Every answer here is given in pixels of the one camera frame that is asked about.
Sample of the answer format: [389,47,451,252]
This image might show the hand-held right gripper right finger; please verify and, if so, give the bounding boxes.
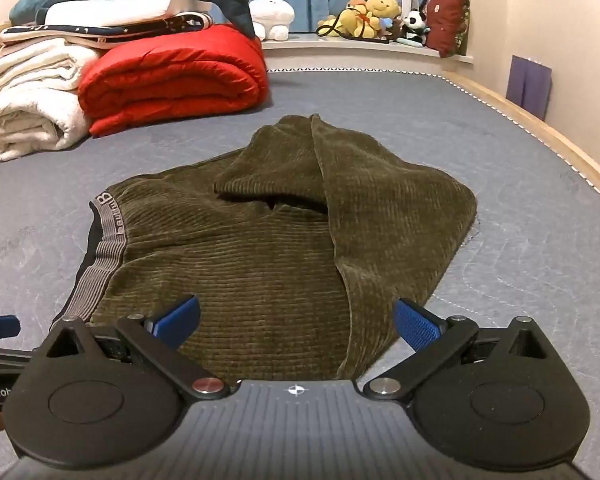
[362,298,564,402]

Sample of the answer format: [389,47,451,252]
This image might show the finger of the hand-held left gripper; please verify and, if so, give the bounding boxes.
[0,344,36,369]
[0,314,22,342]

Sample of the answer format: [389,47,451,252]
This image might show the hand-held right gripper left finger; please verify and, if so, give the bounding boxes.
[36,294,232,402]

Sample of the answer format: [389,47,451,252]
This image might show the olive corduroy pants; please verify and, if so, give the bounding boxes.
[52,113,479,382]

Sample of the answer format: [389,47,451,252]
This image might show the white folded blanket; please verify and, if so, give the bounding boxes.
[0,37,104,162]

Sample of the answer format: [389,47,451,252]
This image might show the red folded quilt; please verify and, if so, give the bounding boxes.
[77,24,270,139]

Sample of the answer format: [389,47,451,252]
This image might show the white window sill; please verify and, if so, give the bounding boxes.
[260,32,476,74]

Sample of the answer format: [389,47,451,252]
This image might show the small brown plush toy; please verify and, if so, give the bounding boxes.
[380,17,407,42]

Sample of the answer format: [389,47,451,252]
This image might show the panda plush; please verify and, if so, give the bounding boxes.
[401,10,429,44]

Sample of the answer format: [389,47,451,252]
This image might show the navy patterned folded cloth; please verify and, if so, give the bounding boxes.
[0,10,215,51]

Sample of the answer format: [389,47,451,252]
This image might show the dark red cushion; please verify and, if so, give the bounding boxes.
[423,0,471,59]

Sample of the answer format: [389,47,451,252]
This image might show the yellow plush with orange scarf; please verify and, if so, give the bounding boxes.
[317,0,382,40]

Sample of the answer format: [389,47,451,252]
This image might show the white plush toy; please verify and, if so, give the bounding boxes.
[249,0,296,42]

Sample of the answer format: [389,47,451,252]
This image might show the yellow bear plush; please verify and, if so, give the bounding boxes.
[366,0,402,22]

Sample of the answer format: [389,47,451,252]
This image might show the wooden bed frame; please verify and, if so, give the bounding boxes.
[442,67,600,197]

